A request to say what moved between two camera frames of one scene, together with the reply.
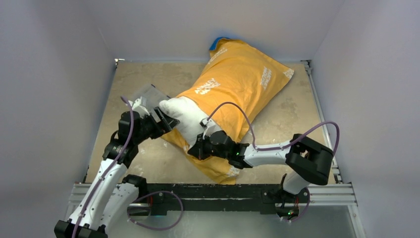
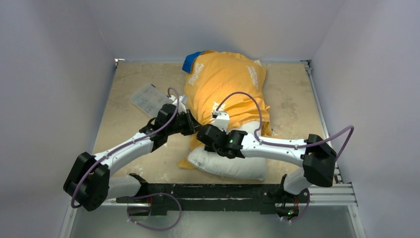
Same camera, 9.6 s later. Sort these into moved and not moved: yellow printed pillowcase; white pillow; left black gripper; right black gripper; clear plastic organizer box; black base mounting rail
Moved: yellow printed pillowcase; left black gripper; white pillow
Not moved: clear plastic organizer box; right black gripper; black base mounting rail
